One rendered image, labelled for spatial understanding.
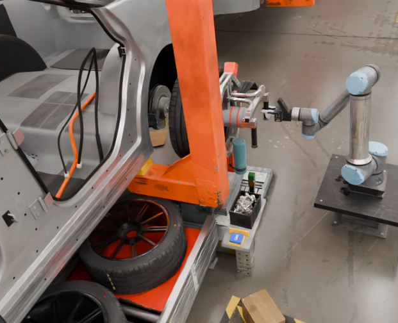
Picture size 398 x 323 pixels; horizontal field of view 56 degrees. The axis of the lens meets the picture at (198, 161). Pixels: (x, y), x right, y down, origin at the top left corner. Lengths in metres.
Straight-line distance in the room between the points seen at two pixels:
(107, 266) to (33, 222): 0.62
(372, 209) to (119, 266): 1.65
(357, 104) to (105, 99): 1.52
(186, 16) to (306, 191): 1.95
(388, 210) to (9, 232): 2.20
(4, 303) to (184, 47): 1.33
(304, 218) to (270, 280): 0.62
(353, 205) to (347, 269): 0.42
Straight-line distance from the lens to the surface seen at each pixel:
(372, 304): 2.64
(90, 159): 2.46
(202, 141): 2.05
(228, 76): 2.49
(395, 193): 2.89
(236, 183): 3.05
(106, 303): 2.09
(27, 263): 1.82
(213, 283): 2.64
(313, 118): 2.60
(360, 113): 2.35
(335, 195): 2.78
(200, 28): 1.75
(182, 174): 2.29
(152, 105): 2.66
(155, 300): 2.31
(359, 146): 2.46
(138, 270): 2.18
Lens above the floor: 2.16
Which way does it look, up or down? 37 degrees down
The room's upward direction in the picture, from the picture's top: 9 degrees counter-clockwise
